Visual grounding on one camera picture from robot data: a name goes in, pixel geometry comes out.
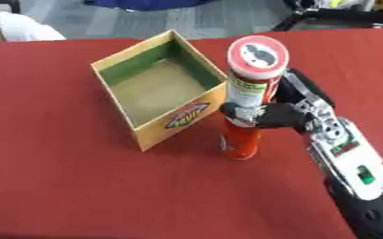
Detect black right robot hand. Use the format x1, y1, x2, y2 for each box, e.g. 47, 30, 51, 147
218, 67, 337, 133

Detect red bottle with white lid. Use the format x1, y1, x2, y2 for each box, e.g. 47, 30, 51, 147
219, 35, 291, 161

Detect tan cardboard box green inside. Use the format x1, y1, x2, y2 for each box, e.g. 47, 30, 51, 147
90, 29, 230, 152

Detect black chair base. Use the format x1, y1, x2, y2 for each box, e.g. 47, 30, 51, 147
271, 0, 383, 32

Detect blue bag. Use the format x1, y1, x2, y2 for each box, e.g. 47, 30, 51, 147
81, 0, 218, 11

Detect person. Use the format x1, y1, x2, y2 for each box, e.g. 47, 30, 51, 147
0, 3, 67, 48

